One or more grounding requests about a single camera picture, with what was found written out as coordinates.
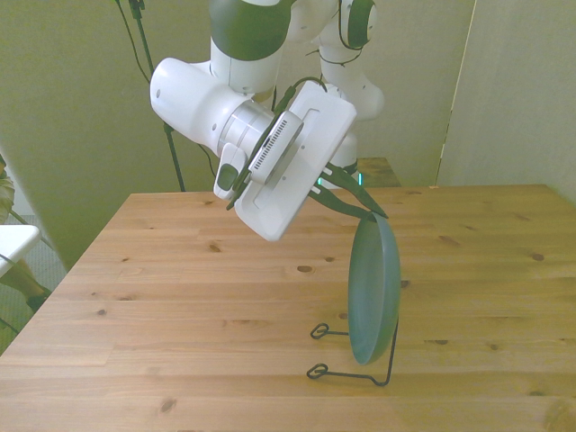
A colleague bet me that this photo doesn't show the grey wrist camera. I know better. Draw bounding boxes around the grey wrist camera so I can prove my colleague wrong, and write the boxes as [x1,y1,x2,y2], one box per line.
[247,111,303,185]

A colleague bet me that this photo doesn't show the teal round plate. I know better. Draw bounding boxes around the teal round plate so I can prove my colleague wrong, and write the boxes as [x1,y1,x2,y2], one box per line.
[348,211,401,366]

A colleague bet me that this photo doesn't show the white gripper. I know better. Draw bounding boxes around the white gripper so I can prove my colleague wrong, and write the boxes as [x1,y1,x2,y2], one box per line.
[233,79,389,243]

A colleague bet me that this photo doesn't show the black camera stand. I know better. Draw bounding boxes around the black camera stand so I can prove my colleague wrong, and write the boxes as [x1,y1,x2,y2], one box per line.
[128,0,186,194]

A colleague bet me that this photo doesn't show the thin black stand cable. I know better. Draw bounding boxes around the thin black stand cable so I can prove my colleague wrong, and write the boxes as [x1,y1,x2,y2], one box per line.
[114,0,150,85]

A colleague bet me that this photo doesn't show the white stool wooden legs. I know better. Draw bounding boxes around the white stool wooden legs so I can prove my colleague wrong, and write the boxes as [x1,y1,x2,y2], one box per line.
[0,223,53,337]

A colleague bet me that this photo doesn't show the black wire plate stand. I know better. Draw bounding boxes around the black wire plate stand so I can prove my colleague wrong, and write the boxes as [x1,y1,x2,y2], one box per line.
[306,314,400,387]

